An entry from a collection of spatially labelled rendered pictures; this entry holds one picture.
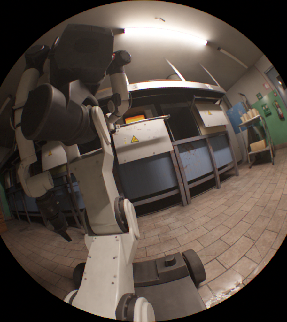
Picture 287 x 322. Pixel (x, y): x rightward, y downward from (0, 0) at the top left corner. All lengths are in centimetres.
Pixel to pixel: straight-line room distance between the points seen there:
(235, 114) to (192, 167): 236
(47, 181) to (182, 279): 58
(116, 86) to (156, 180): 107
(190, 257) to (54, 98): 61
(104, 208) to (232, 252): 71
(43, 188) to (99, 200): 21
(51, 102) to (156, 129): 109
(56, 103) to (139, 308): 41
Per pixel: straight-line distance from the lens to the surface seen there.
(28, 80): 49
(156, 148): 110
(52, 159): 160
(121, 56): 60
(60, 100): 22
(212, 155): 162
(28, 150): 40
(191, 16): 229
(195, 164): 148
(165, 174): 129
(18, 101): 45
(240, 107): 324
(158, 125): 120
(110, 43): 46
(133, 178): 125
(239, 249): 76
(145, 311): 29
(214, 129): 183
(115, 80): 60
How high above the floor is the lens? 59
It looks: 6 degrees up
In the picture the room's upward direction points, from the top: 16 degrees counter-clockwise
